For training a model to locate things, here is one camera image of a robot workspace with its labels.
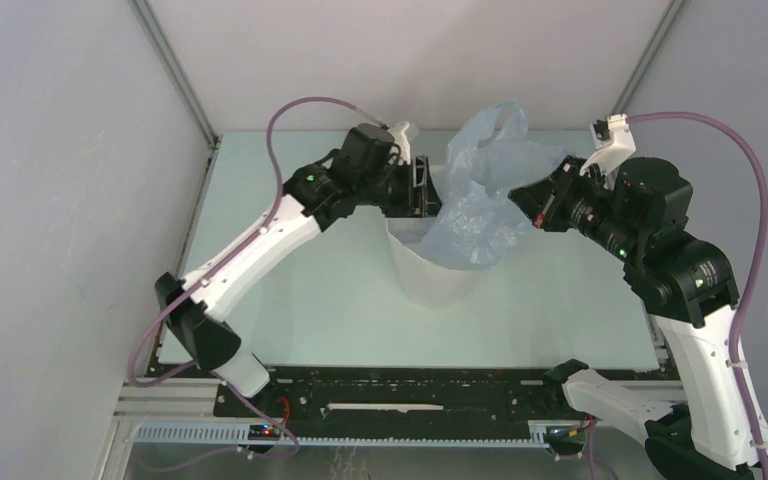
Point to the aluminium frame post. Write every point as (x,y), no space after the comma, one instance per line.
(668,21)
(157,37)

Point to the right aluminium frame post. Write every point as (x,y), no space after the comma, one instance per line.
(668,21)

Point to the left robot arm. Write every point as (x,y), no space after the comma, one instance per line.
(373,167)

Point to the left aluminium frame post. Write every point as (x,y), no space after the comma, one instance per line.
(157,37)

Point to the right circuit board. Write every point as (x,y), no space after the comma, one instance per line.
(564,434)

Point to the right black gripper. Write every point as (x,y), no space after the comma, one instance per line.
(542,201)

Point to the white trash bin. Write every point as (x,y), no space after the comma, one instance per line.
(424,282)

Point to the circuit board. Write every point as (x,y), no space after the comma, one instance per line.
(564,434)
(263,432)

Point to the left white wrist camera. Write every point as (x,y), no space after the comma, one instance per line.
(403,133)

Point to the left circuit board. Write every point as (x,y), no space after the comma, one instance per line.
(263,432)

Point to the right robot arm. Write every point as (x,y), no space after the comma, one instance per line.
(687,287)

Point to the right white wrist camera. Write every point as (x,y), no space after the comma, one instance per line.
(614,144)

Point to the blue plastic trash bag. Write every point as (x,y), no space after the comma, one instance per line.
(478,225)

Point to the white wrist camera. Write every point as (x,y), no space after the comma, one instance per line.
(403,133)
(614,144)

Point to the white cable duct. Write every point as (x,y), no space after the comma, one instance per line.
(205,433)

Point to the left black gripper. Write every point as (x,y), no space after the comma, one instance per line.
(406,208)

